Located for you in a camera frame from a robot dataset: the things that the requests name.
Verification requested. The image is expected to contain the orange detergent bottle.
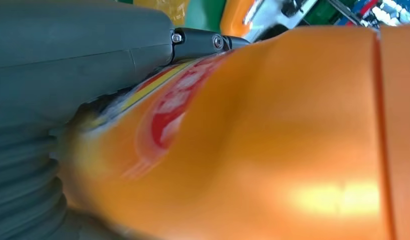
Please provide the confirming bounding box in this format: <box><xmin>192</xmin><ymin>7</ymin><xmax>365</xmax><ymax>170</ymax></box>
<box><xmin>57</xmin><ymin>24</ymin><xmax>410</xmax><ymax>240</ymax></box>
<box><xmin>219</xmin><ymin>0</ymin><xmax>259</xmax><ymax>38</ymax></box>

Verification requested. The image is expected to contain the green table mat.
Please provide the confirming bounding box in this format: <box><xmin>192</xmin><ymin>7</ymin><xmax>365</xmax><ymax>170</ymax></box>
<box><xmin>184</xmin><ymin>0</ymin><xmax>227</xmax><ymax>34</ymax></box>

